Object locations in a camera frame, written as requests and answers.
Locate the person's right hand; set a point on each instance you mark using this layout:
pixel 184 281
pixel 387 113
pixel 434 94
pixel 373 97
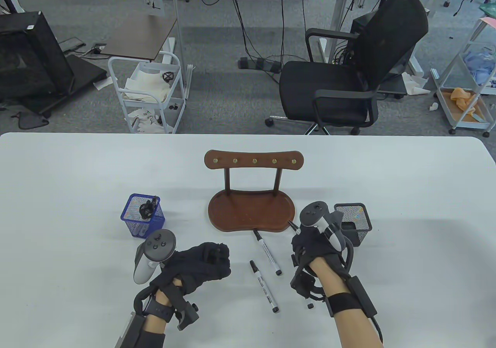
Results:
pixel 310 243

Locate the person's left hand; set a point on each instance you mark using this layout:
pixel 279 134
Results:
pixel 201 262

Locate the black elastic band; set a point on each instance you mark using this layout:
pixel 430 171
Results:
pixel 142 211

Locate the person's right forearm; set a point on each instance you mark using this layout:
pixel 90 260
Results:
pixel 329 278

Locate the grey white handheld controller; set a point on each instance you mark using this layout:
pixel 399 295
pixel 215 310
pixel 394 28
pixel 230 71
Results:
pixel 314 212
pixel 159 243

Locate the black mesh pen holder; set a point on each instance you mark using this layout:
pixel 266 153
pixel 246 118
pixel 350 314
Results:
pixel 360 224

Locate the brown wooden hook rack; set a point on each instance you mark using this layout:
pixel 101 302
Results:
pixel 252 212

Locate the blue mesh pen holder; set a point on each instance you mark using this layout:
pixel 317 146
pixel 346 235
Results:
pixel 130 218

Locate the black labelled battery box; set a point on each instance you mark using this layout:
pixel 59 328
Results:
pixel 130 332

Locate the white round-railed utility cart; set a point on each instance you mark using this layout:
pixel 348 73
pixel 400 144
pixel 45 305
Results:
pixel 169 119

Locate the black mesh office chair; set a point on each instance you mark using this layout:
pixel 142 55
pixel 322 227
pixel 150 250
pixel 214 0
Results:
pixel 329 92

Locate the small crumpled paper ball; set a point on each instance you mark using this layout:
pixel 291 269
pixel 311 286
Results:
pixel 433 106

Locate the white cloth bag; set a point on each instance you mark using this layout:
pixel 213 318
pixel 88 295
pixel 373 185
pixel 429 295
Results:
pixel 149 84

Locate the black power strip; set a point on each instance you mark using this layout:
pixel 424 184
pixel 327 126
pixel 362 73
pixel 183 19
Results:
pixel 257 64

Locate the small black round object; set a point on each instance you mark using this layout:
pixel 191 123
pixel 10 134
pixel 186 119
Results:
pixel 167 76

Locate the crumpled white paper sheet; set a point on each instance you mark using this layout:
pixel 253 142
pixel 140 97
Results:
pixel 414 84

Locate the white cart with wooden shelves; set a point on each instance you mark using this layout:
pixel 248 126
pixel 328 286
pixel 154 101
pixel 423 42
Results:
pixel 471 126

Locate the small white paper sheet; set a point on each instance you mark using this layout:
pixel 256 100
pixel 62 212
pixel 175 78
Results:
pixel 102 84

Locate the orange cloth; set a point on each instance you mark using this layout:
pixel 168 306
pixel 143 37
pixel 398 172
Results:
pixel 461 96

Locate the black computer tower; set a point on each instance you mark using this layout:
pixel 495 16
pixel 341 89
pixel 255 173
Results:
pixel 358 22

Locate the brown top side table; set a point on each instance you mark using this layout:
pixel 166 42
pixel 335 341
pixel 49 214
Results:
pixel 139 38

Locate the blue cloth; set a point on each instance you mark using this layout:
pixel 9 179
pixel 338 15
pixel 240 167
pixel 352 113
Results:
pixel 480 67

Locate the black equipment case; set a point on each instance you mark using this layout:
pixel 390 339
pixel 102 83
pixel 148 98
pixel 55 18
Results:
pixel 27 53

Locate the green bag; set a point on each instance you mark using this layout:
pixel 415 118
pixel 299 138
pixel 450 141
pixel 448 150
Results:
pixel 489 9

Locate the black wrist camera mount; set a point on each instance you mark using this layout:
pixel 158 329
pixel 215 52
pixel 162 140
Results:
pixel 304 284
pixel 188 315

